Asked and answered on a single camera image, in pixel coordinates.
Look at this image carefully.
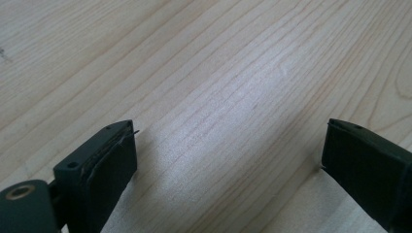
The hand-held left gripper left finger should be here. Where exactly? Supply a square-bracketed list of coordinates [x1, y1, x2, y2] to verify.
[52, 118, 139, 233]

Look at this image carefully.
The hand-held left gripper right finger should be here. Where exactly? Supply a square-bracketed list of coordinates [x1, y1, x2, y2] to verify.
[320, 117, 412, 233]

